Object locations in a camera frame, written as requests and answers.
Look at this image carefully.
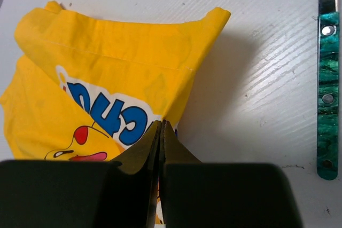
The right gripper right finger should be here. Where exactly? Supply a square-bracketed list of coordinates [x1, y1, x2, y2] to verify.
[160, 121, 303, 227]

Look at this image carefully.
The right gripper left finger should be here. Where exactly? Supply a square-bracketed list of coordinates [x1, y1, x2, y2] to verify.
[1, 121, 162, 227]

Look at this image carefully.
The yellow pikachu cloth napkin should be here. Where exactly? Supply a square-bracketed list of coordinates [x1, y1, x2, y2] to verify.
[0, 0, 231, 225]

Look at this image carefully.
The knife with green handle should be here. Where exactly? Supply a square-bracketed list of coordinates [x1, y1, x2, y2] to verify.
[316, 0, 340, 180]

